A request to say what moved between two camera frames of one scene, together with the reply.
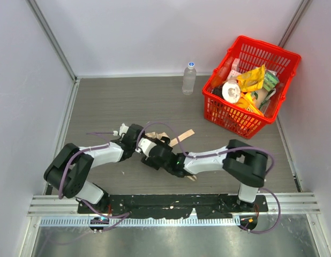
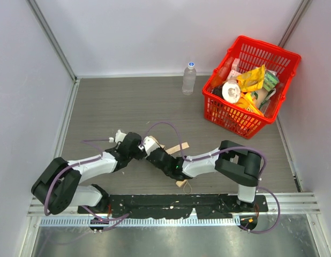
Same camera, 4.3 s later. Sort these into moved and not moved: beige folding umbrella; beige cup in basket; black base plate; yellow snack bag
Moved: beige folding umbrella
Not moved: black base plate; beige cup in basket; yellow snack bag
